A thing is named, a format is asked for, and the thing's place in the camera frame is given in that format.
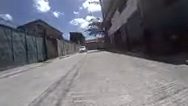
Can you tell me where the white car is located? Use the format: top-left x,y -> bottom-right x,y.
77,45 -> 88,54

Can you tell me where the dark distant building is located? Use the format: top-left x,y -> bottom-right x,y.
68,30 -> 87,47

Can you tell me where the tree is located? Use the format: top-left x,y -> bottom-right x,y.
84,17 -> 106,40

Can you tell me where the grey concrete road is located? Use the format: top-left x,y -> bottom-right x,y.
0,40 -> 188,106

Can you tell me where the utility pole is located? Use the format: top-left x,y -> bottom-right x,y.
87,0 -> 109,43

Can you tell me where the building with pitched roof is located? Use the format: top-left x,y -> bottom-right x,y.
16,16 -> 66,63

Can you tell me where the large dark building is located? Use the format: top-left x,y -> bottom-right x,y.
100,0 -> 188,64

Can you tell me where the concrete sidewalk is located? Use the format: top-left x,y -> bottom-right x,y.
0,54 -> 82,85

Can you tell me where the reddish distant wall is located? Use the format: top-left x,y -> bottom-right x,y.
85,38 -> 107,52

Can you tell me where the grey concrete block wall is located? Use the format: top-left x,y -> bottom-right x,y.
0,2 -> 84,73

